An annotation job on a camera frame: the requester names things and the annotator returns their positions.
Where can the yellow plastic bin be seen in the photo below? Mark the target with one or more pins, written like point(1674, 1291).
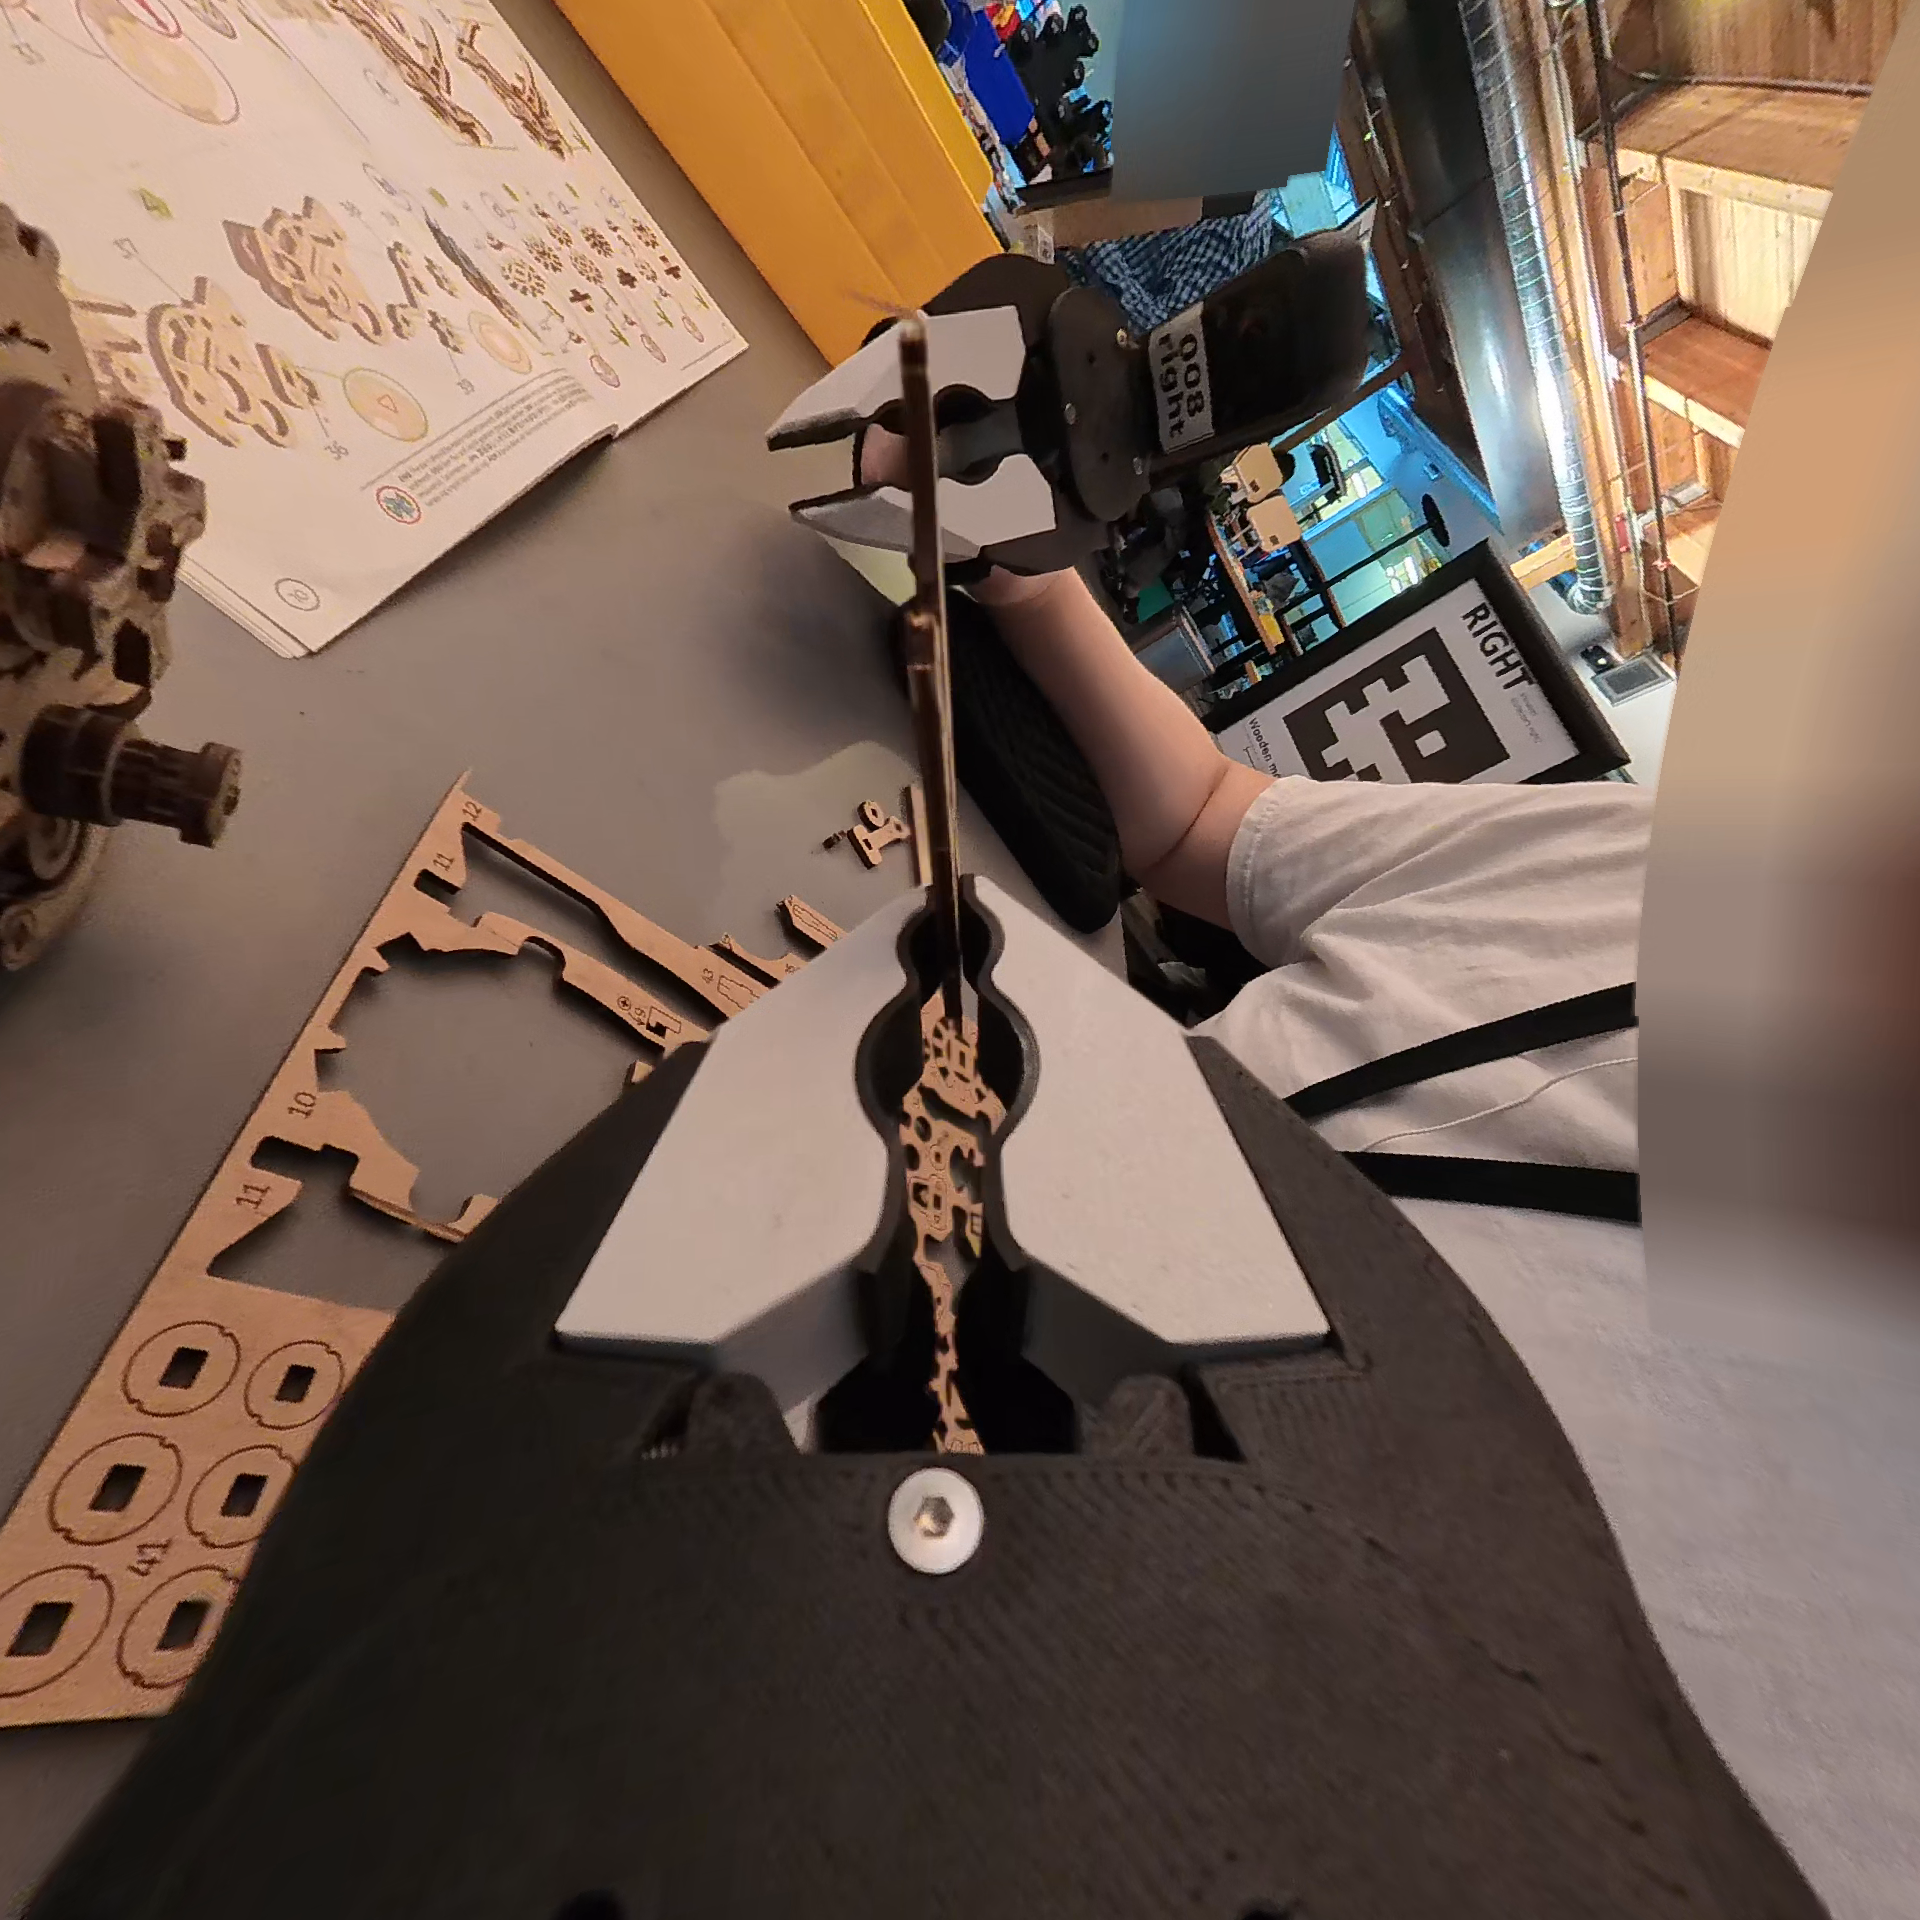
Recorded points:
point(781, 148)

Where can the black white marker sign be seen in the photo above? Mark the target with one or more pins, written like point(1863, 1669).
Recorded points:
point(1395, 720)

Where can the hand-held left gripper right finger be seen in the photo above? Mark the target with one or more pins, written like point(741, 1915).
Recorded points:
point(1154, 1185)

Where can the person's white shirt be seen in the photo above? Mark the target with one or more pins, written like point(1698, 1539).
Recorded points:
point(1425, 930)

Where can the wooden parts sheet with rings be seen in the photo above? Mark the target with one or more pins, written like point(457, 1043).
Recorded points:
point(225, 1425)

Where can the wooden storage rack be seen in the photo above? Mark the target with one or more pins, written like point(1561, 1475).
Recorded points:
point(1725, 119)

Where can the thin wooden parts sheet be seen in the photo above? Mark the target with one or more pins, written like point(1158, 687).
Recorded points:
point(933, 600)

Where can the dark wooden mechanical model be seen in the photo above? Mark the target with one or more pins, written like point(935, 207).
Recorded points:
point(75, 493)

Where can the person's right forearm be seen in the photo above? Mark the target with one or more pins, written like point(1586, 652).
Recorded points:
point(1142, 705)

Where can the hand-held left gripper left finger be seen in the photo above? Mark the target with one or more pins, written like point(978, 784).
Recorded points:
point(720, 1185)

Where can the printed instruction booklet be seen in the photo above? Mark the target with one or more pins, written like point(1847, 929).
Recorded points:
point(301, 119)

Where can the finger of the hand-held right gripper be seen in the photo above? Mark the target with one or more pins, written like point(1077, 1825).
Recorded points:
point(886, 383)
point(975, 517)

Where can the silver ventilation duct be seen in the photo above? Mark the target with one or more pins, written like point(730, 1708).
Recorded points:
point(1529, 300)

